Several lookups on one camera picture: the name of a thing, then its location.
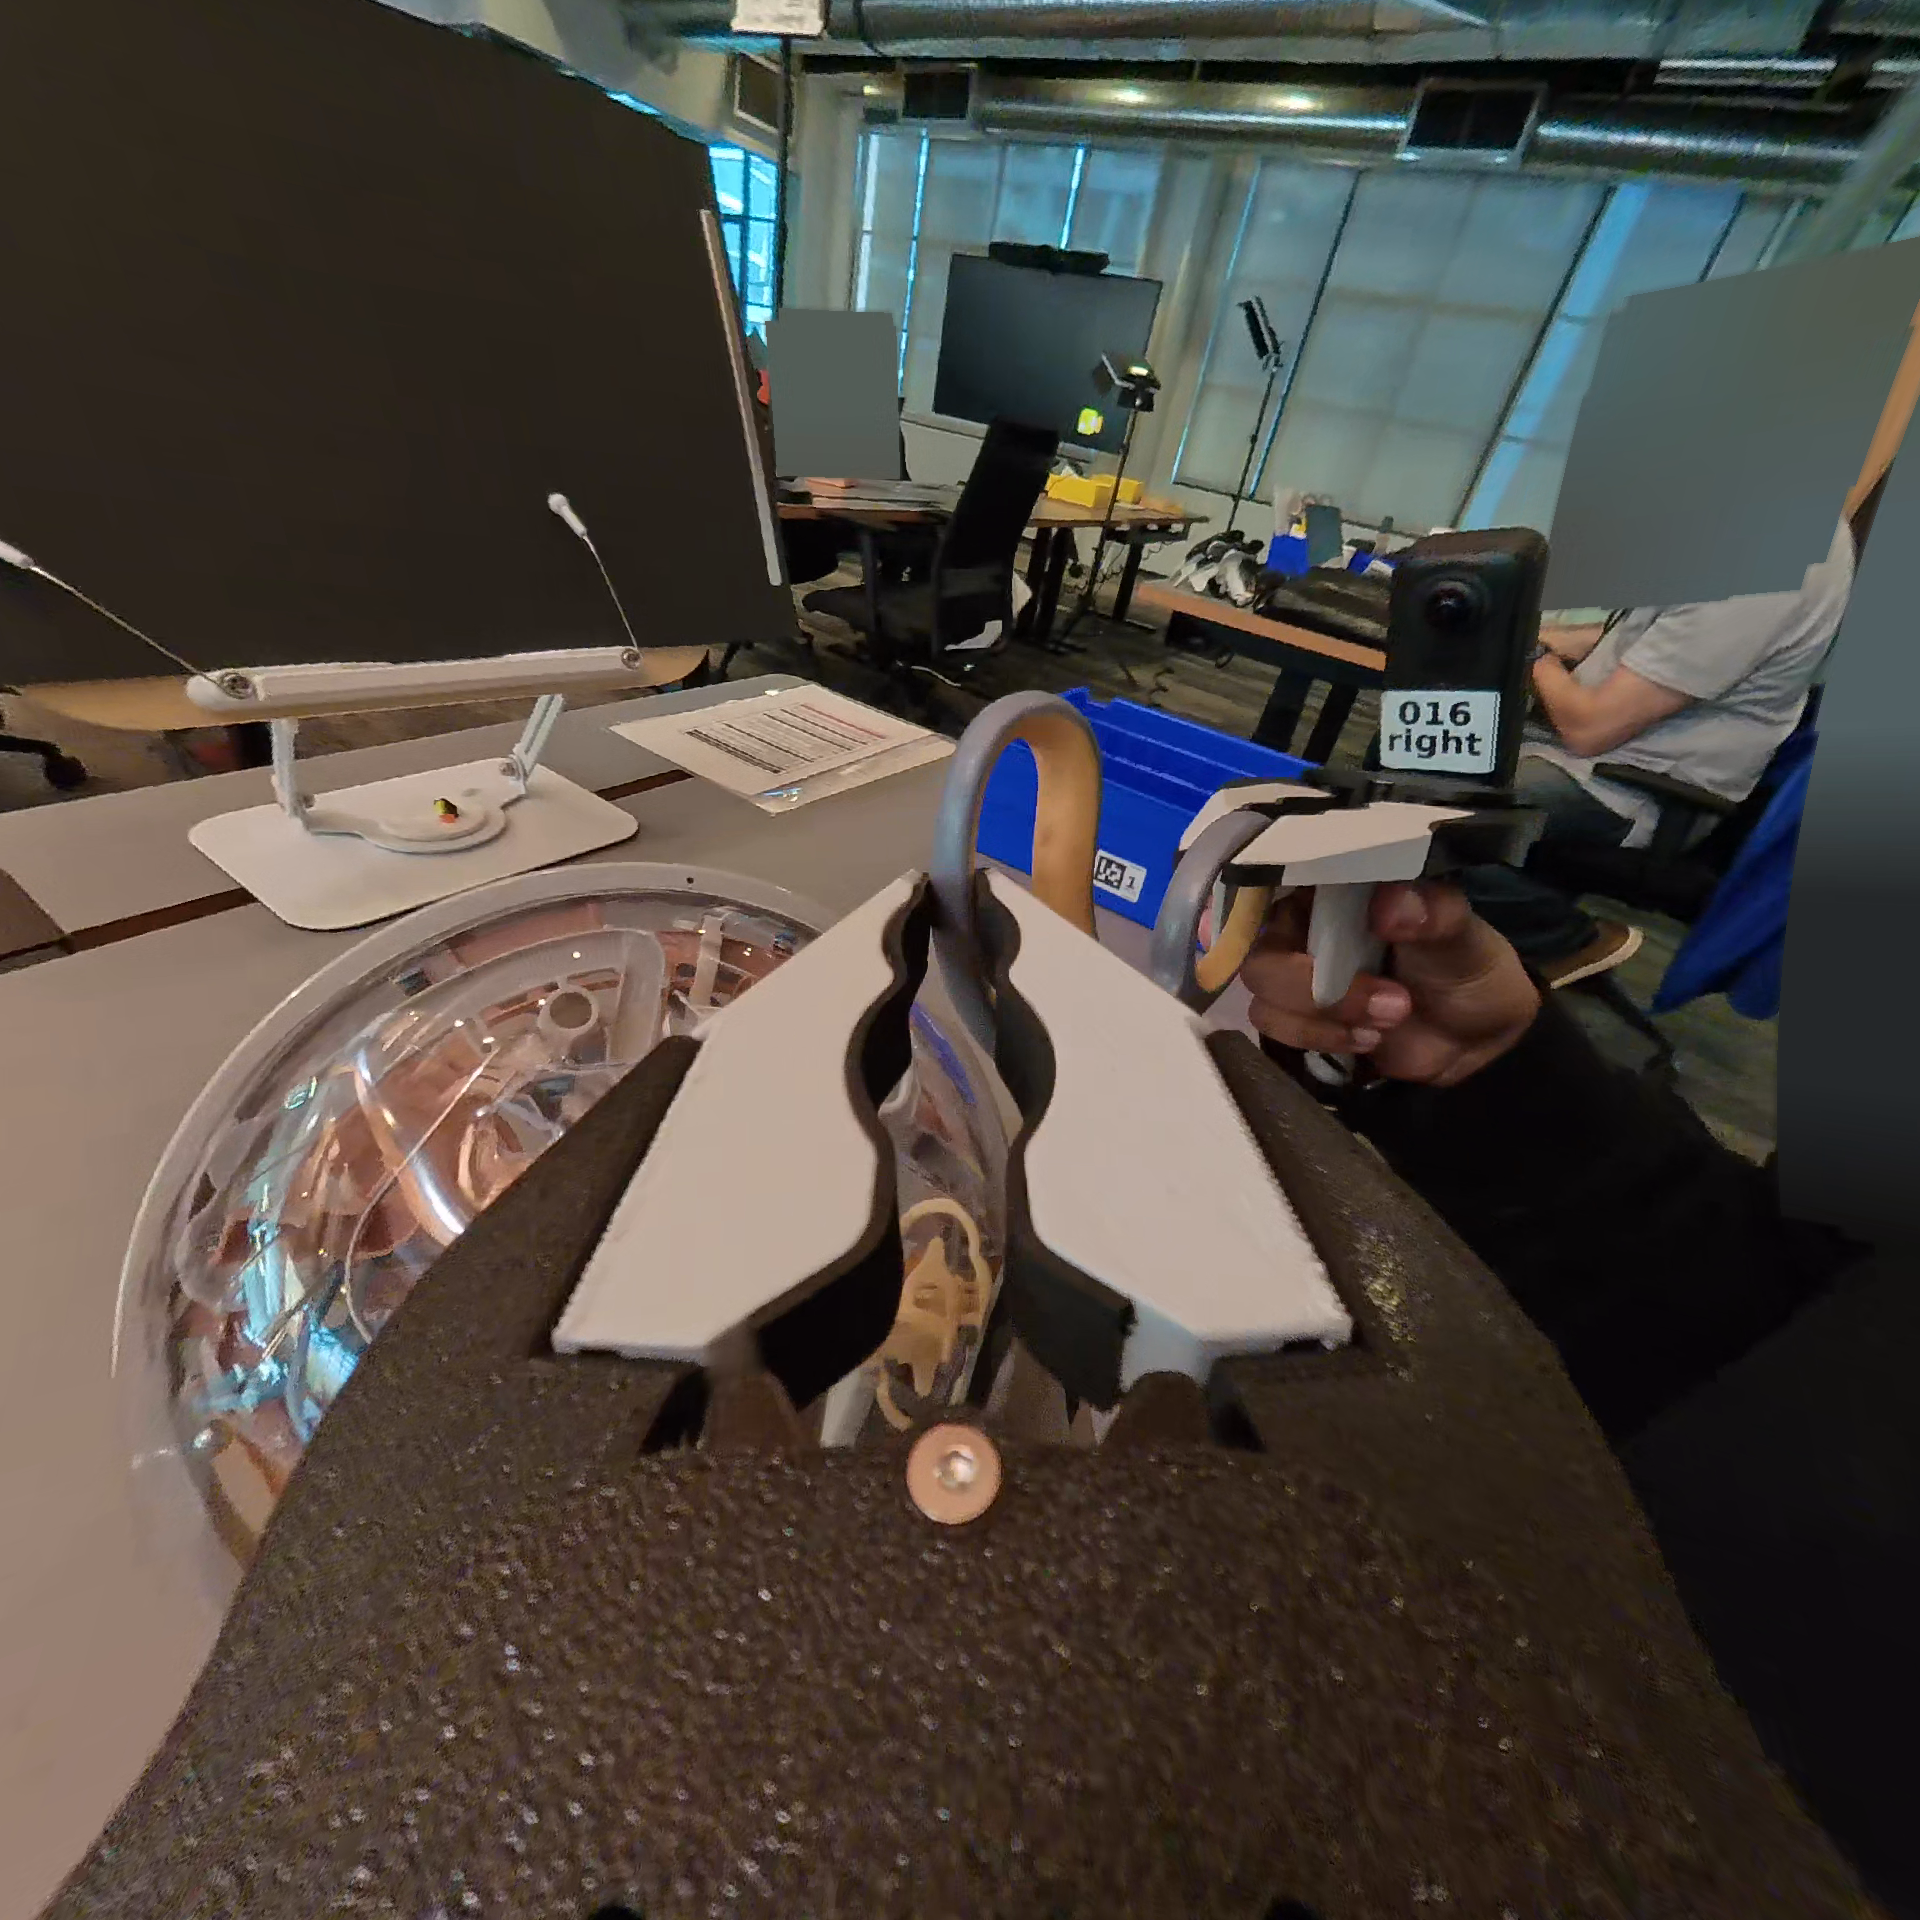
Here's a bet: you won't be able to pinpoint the grey and orange scissors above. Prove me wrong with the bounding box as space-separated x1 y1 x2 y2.
932 688 1296 1143

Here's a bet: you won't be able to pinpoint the black standing monitor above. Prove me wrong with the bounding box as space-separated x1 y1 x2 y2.
932 245 1166 663

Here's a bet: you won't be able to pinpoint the white folding board stand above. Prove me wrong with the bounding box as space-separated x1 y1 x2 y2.
0 492 651 932

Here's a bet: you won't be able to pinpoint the person's right forearm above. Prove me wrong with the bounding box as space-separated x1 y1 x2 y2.
1332 967 1879 1442

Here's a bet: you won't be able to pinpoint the black backdrop board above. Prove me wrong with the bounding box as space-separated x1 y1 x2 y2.
0 0 799 694

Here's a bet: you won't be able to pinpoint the blue plastic bin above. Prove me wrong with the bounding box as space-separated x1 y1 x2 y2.
988 687 1325 942

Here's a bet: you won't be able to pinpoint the black office chair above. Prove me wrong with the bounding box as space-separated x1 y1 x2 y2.
868 433 1057 668

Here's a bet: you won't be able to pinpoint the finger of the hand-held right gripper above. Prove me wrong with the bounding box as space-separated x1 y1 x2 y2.
1180 780 1325 868
1232 807 1482 893

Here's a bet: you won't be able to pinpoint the person's right hand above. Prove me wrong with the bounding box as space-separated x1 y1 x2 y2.
1240 883 1547 1090

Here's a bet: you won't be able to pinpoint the clear plastic maze ball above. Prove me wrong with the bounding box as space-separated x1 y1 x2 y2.
110 863 1022 1577

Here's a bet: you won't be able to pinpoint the silver ceiling ducts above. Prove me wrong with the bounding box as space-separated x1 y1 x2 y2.
676 0 1920 191

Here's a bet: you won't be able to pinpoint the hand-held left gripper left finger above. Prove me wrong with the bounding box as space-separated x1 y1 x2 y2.
551 877 937 1407

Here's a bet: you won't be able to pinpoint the blue cloth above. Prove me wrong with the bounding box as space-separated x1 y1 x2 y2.
1650 706 1824 1024

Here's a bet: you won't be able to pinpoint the printed paper sheet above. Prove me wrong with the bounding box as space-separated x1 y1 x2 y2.
612 684 960 817

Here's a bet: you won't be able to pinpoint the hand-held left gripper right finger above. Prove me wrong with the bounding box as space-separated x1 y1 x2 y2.
977 868 1357 1410

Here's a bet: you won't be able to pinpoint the wooden office desk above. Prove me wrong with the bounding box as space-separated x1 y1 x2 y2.
782 477 1208 663

